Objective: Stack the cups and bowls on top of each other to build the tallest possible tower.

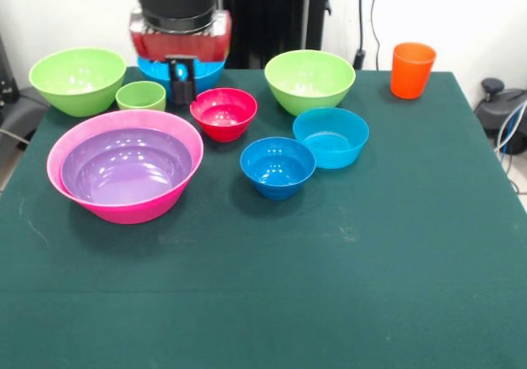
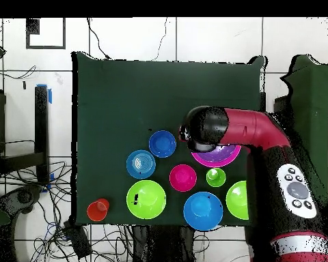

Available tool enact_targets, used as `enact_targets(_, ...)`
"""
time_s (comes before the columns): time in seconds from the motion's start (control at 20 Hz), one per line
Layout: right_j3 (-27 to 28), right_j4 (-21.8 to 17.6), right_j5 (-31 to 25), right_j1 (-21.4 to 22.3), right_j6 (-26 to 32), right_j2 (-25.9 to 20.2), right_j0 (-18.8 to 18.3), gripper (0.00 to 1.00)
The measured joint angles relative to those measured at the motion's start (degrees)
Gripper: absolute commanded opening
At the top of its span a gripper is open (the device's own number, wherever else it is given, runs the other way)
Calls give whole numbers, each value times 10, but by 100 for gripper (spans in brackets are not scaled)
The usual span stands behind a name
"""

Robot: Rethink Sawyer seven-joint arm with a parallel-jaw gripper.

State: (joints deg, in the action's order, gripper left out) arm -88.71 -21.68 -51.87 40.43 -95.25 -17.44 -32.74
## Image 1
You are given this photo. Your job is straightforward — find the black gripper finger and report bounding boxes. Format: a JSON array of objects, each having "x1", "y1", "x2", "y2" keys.
[
  {"x1": 166, "y1": 55, "x2": 183, "y2": 106},
  {"x1": 184, "y1": 57, "x2": 198, "y2": 105}
]

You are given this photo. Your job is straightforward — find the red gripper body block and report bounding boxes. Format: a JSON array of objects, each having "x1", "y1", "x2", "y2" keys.
[{"x1": 129, "y1": 9, "x2": 233, "y2": 63}]

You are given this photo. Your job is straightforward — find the purple shallow bowl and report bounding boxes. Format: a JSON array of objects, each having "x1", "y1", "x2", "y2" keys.
[{"x1": 60, "y1": 128, "x2": 194, "y2": 205}]

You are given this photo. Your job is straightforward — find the dark blue small bowl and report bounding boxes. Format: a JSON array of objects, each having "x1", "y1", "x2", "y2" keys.
[{"x1": 240, "y1": 137, "x2": 317, "y2": 201}]

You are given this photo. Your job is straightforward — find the lime green large bowl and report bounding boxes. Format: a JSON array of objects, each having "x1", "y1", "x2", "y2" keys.
[
  {"x1": 28, "y1": 46, "x2": 128, "y2": 118},
  {"x1": 263, "y1": 49, "x2": 357, "y2": 118}
]

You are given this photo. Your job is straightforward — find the turquoise bowl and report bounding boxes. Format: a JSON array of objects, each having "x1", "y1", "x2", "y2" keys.
[{"x1": 292, "y1": 107, "x2": 371, "y2": 170}]

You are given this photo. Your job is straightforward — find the blue large bowl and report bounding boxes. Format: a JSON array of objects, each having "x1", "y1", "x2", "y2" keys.
[{"x1": 137, "y1": 54, "x2": 226, "y2": 105}]

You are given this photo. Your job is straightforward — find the lime green small cup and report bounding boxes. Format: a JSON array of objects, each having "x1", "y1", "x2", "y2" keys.
[{"x1": 115, "y1": 81, "x2": 167, "y2": 114}]

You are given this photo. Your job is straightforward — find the red small bowl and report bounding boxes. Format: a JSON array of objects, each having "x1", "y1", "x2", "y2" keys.
[{"x1": 189, "y1": 87, "x2": 259, "y2": 143}]

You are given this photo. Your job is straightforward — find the pink large bowl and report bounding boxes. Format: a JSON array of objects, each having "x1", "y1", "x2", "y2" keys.
[{"x1": 46, "y1": 109, "x2": 205, "y2": 225}]

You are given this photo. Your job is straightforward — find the black stand base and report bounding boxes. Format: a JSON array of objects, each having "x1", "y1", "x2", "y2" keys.
[
  {"x1": 473, "y1": 77, "x2": 527, "y2": 156},
  {"x1": 0, "y1": 35, "x2": 50, "y2": 139}
]

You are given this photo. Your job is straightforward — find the dark green table cloth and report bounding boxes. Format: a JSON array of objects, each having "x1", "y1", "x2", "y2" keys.
[{"x1": 0, "y1": 66, "x2": 527, "y2": 369}]

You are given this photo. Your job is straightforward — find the orange cup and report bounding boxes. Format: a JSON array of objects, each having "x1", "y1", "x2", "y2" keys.
[{"x1": 390, "y1": 41, "x2": 437, "y2": 100}]

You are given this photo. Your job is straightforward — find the grey cable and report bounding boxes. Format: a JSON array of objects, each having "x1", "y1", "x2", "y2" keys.
[{"x1": 0, "y1": 128, "x2": 30, "y2": 146}]

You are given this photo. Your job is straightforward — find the black cable with plug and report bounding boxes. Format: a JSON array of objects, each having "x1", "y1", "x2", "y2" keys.
[{"x1": 353, "y1": 0, "x2": 368, "y2": 70}]

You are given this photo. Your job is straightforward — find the thin black cable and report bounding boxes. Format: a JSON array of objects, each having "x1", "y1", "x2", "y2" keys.
[{"x1": 370, "y1": 0, "x2": 382, "y2": 72}]

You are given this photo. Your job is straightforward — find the tangled floor cables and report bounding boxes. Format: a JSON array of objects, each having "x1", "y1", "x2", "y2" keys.
[{"x1": 497, "y1": 100, "x2": 527, "y2": 197}]

